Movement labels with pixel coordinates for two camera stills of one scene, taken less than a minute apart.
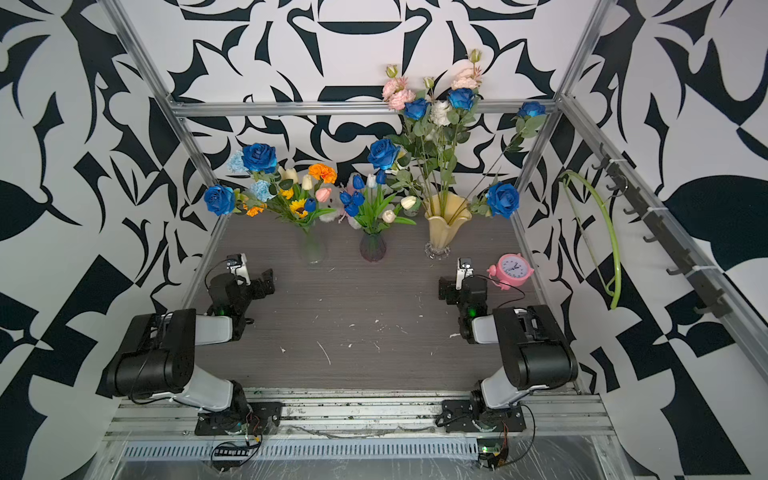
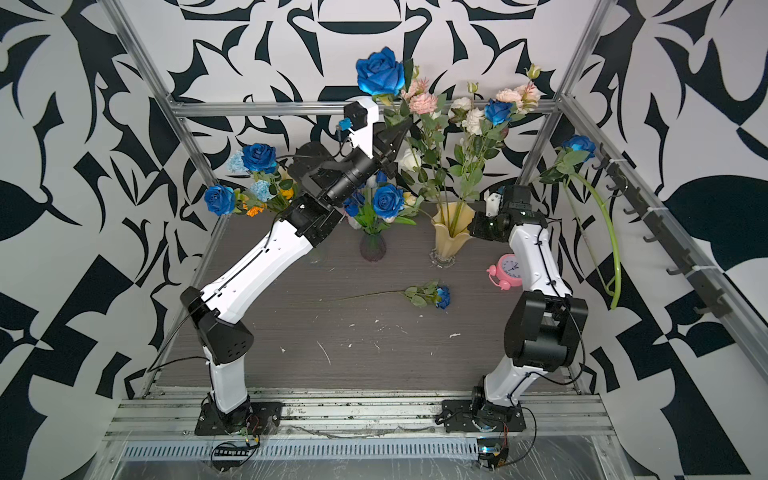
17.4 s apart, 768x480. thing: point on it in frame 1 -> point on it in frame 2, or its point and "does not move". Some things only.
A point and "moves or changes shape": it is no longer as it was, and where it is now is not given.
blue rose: [418, 109] -> [380, 73]
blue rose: [383, 155] moves or changes shape
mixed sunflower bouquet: [264, 187] does not move
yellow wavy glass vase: [445, 213] moves or changes shape
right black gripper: [448, 287] -> [480, 226]
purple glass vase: [373, 247] does not move
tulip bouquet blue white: [370, 204] does not move
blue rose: [532, 117] -> [576, 150]
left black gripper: [259, 290] -> [385, 131]
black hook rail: [714, 303] does not move
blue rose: [461, 103] -> [497, 111]
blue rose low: [503, 199] moves or changes shape
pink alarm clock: [512, 269] does not move
